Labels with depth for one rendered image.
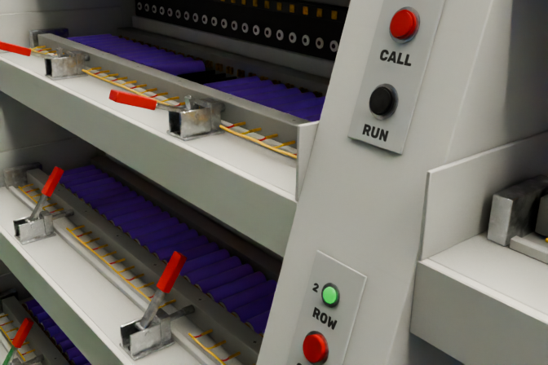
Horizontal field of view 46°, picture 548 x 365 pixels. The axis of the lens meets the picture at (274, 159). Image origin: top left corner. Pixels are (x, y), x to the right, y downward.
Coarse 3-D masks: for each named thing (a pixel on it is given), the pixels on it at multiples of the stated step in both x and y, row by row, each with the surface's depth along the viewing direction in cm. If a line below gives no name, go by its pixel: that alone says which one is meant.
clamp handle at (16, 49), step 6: (0, 42) 67; (6, 42) 68; (0, 48) 67; (6, 48) 67; (12, 48) 68; (18, 48) 68; (24, 48) 68; (24, 54) 69; (30, 54) 69; (36, 54) 69; (42, 54) 70; (60, 54) 71
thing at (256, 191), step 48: (240, 48) 74; (48, 96) 71; (96, 96) 64; (96, 144) 63; (144, 144) 55; (192, 144) 51; (240, 144) 51; (192, 192) 50; (240, 192) 45; (288, 192) 42; (288, 240) 42
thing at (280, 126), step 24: (48, 48) 82; (72, 48) 77; (120, 72) 68; (144, 72) 64; (144, 96) 61; (168, 96) 62; (216, 96) 56; (240, 120) 53; (264, 120) 51; (288, 120) 49; (264, 144) 48; (288, 144) 48
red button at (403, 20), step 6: (402, 12) 35; (408, 12) 35; (396, 18) 35; (402, 18) 35; (408, 18) 35; (414, 18) 34; (390, 24) 36; (396, 24) 35; (402, 24) 35; (408, 24) 34; (414, 24) 34; (396, 30) 35; (402, 30) 35; (408, 30) 34; (396, 36) 35; (402, 36) 35; (408, 36) 35
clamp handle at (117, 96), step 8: (112, 96) 48; (120, 96) 48; (128, 96) 48; (136, 96) 48; (128, 104) 48; (136, 104) 49; (144, 104) 49; (152, 104) 50; (160, 104) 50; (192, 104) 52
